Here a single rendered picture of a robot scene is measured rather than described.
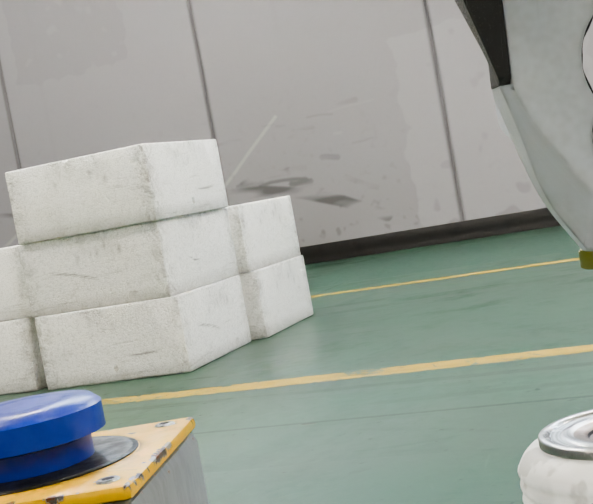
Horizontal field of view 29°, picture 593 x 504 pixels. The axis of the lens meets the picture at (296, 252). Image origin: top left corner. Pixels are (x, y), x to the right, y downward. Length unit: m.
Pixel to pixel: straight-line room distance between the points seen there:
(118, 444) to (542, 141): 0.14
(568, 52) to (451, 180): 5.13
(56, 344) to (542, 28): 2.56
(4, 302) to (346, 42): 3.04
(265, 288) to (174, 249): 0.43
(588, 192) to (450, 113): 5.12
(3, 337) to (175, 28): 3.29
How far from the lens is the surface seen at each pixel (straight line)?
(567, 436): 0.48
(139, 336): 2.74
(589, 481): 0.45
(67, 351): 2.84
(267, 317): 3.08
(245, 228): 3.07
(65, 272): 2.83
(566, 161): 0.34
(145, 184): 2.68
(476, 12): 0.33
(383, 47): 5.55
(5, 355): 2.96
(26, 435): 0.28
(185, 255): 2.79
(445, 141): 5.46
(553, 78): 0.34
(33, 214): 2.85
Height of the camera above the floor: 0.37
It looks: 3 degrees down
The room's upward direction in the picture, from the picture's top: 10 degrees counter-clockwise
